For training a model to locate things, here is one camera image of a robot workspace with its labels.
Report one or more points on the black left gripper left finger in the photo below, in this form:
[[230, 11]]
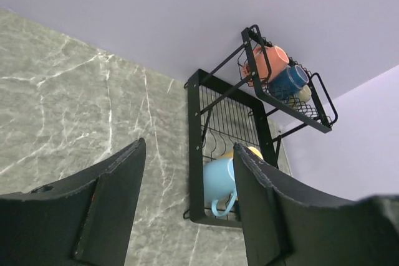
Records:
[[83, 219]]

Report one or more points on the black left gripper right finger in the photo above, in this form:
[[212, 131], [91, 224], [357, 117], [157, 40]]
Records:
[[286, 222]]

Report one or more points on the light blue ceramic mug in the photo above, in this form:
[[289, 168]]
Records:
[[219, 183]]

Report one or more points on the beige ceramic mug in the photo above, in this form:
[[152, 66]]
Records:
[[299, 99]]

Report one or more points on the dark blue ceramic mug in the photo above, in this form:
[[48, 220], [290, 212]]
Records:
[[290, 81]]

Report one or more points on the pink ceramic mug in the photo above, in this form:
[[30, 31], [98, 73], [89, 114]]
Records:
[[278, 61]]

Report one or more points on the black wire dish rack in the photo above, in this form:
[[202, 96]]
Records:
[[232, 104]]

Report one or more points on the yellow ceramic mug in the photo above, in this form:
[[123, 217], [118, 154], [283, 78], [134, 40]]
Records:
[[231, 153]]

